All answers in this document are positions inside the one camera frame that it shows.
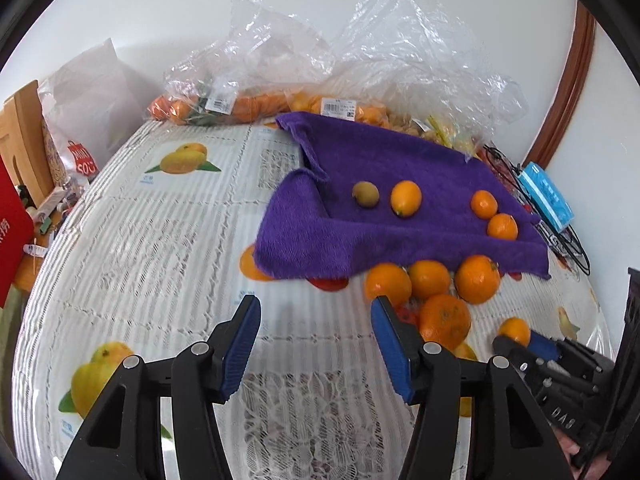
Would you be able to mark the small orange middle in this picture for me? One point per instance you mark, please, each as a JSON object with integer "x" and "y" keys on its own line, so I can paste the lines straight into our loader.
{"x": 390, "y": 280}

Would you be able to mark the orange near left gripper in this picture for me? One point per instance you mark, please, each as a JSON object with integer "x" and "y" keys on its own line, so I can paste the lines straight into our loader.
{"x": 444, "y": 319}

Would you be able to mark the green-brown kiwi fruit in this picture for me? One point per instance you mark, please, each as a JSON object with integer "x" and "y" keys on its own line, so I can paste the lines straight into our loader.
{"x": 365, "y": 194}

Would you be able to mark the wooden chair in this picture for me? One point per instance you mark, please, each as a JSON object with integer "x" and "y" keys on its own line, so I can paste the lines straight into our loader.
{"x": 22, "y": 145}

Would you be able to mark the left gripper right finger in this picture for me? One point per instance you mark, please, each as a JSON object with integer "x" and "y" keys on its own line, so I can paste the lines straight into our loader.
{"x": 400, "y": 344}

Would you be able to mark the large orange with stem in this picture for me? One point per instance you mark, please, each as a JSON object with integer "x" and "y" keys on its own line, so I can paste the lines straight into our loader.
{"x": 477, "y": 279}

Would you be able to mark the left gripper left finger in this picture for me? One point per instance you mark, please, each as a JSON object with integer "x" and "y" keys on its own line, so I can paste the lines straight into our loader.
{"x": 232, "y": 342}

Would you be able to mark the purple fleece towel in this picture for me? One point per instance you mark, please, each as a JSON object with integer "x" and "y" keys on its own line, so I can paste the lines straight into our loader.
{"x": 313, "y": 228}

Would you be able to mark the small orange far left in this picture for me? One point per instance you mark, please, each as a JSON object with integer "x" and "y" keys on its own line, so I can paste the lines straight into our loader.
{"x": 428, "y": 278}

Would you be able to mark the small orange on towel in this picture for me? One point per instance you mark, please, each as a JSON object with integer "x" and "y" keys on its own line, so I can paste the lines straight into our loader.
{"x": 484, "y": 205}

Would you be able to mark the oval kumquat orange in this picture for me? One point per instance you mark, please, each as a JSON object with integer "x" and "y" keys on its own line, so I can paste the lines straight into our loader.
{"x": 405, "y": 198}

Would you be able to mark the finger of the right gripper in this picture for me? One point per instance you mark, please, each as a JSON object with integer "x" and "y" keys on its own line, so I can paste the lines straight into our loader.
{"x": 548, "y": 349}
{"x": 519, "y": 356}

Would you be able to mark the smooth round orange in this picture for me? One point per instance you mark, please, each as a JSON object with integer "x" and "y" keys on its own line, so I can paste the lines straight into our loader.
{"x": 517, "y": 330}

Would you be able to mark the blue tissue pack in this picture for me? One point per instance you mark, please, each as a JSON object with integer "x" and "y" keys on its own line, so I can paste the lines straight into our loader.
{"x": 552, "y": 204}

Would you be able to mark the clear bag of tangerines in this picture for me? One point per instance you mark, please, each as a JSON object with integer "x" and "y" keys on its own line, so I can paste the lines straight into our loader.
{"x": 249, "y": 75}

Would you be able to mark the red paper bag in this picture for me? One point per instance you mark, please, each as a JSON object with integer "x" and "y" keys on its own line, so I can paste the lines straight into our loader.
{"x": 16, "y": 230}

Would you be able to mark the brown wooden door frame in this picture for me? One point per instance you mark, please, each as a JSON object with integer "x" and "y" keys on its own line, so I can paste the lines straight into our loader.
{"x": 569, "y": 89}

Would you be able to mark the clear bag of oranges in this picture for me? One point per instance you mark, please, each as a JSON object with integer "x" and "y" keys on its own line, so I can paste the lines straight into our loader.
{"x": 411, "y": 67}

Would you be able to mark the white plastic bag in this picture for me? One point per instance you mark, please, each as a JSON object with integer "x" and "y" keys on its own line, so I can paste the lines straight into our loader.
{"x": 89, "y": 110}

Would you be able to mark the mandarin orange dimpled skin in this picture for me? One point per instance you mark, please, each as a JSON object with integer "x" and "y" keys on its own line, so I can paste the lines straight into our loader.
{"x": 503, "y": 227}

